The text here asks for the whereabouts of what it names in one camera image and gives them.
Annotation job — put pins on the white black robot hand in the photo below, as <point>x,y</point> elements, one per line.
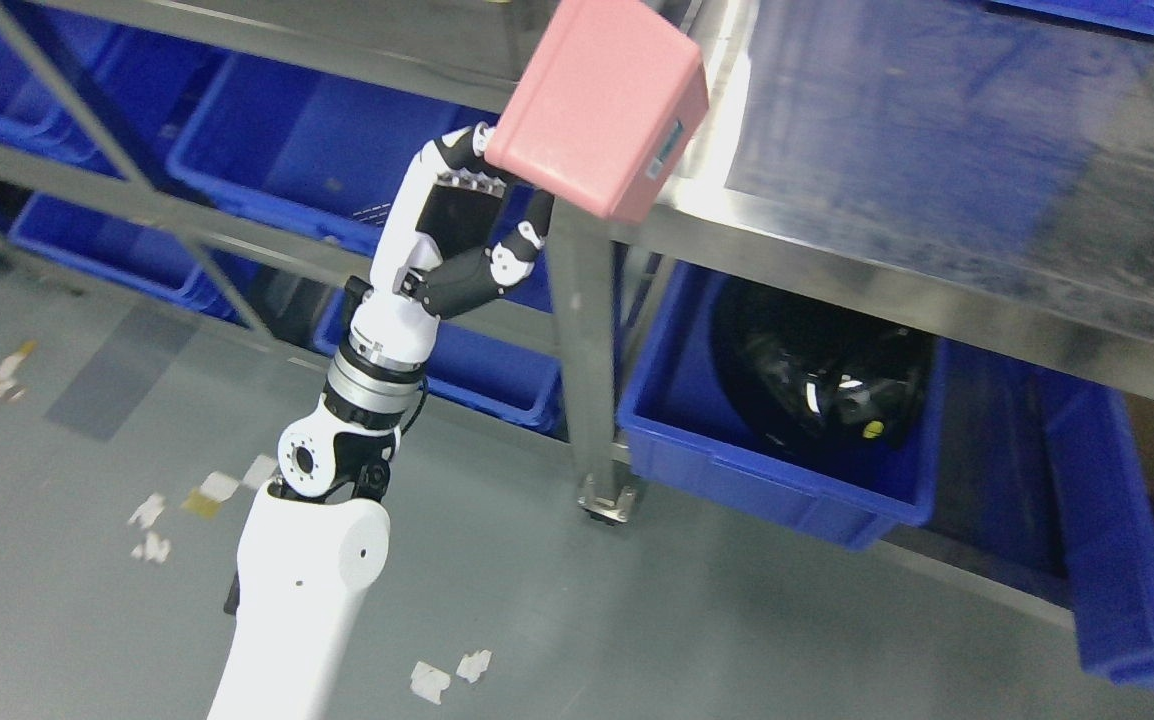
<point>437,259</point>

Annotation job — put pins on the pink plastic storage box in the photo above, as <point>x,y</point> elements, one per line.
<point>603,113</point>

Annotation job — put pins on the blue shelf bin lower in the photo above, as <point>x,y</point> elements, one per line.
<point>511,382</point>

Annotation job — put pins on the blue shelf bin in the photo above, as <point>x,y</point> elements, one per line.
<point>307,152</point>
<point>511,382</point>

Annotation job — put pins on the blue shelf bin upper left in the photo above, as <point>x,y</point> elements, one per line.
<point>307,152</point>

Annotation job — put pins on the stainless steel shelf rack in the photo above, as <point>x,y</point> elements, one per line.
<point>139,189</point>

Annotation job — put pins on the blue bin with helmet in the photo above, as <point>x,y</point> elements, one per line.
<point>683,433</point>

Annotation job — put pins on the black glossy helmet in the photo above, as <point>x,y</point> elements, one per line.
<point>814,380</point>

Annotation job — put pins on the stainless steel table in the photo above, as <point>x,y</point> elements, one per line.
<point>977,171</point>

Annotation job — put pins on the blue bin with backpack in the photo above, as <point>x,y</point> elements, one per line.
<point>1107,526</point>

